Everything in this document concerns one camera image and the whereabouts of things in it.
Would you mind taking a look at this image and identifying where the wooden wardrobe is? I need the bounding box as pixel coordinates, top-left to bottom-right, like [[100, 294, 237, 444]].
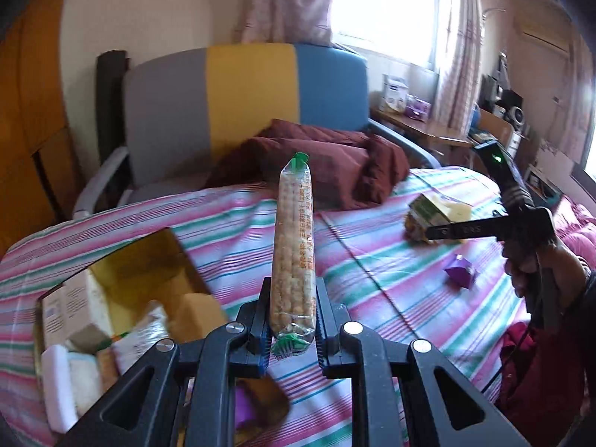
[[0, 0, 80, 252]]

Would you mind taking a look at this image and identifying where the purple box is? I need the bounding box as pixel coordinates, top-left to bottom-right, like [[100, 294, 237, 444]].
[[405, 94, 431, 119]]

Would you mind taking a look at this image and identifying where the wall air conditioner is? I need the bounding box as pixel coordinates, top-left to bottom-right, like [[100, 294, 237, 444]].
[[514, 14, 571, 52]]

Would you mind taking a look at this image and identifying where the yellow green carton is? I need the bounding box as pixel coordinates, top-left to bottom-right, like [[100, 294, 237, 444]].
[[404, 192, 473, 245]]

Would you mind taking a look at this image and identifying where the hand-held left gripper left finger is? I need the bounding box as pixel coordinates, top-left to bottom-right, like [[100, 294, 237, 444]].
[[67, 277, 275, 447]]

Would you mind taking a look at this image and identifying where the black stereo speaker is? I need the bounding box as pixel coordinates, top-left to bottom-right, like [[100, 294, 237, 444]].
[[496, 88, 524, 124]]

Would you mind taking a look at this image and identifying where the striped tablecloth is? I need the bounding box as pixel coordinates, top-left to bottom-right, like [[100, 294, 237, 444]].
[[0, 165, 564, 447]]

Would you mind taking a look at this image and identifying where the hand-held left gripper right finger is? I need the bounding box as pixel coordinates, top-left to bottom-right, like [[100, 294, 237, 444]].
[[314, 277, 532, 447]]

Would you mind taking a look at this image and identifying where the wooden side desk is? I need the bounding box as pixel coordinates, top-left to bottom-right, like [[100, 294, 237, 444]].
[[370, 107, 513, 168]]

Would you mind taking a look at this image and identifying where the pink patterned curtain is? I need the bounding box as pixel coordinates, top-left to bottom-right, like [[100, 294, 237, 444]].
[[237, 0, 336, 45], [435, 0, 485, 129]]

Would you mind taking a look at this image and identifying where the maroon cloth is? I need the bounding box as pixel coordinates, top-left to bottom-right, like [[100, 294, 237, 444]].
[[205, 118, 410, 210]]

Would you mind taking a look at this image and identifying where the grey yellow blue chair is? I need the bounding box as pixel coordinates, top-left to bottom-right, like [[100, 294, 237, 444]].
[[72, 43, 441, 217]]

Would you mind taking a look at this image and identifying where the white sponge block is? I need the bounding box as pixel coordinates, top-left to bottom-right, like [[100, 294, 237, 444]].
[[41, 345, 77, 434]]

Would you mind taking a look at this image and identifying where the pale textured pad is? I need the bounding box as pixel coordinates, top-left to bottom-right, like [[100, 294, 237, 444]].
[[70, 351, 103, 415]]

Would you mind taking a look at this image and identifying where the white printed packet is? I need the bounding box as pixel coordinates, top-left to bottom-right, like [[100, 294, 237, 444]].
[[114, 307, 171, 373]]

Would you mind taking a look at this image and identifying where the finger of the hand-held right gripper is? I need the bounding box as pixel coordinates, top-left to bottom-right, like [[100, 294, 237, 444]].
[[423, 216, 506, 244]]

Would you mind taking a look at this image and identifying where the corn snack packet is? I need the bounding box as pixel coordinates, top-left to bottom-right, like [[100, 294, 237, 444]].
[[269, 151, 317, 359]]

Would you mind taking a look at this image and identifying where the gold metal tin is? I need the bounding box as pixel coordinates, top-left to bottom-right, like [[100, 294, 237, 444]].
[[35, 228, 292, 434]]

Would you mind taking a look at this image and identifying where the pink floral blanket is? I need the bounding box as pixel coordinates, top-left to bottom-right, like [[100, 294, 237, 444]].
[[556, 196, 596, 252]]

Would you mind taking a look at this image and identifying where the dark chair back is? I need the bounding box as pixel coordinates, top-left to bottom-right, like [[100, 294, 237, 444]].
[[95, 50, 130, 150]]

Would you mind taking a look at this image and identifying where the purple packet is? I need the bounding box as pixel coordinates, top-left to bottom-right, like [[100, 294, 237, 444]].
[[443, 254, 480, 289]]

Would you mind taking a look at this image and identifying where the yellow sponge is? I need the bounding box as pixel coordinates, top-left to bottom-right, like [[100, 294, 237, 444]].
[[170, 292, 229, 336]]

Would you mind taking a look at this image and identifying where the person's right hand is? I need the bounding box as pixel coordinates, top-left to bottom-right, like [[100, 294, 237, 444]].
[[504, 242, 590, 331]]

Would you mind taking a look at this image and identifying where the white cardboard box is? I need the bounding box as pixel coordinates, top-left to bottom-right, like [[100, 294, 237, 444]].
[[42, 284, 70, 345], [63, 270, 115, 336]]

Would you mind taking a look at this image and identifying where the maroon garment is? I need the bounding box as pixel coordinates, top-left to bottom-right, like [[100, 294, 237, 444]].
[[494, 321, 592, 434]]

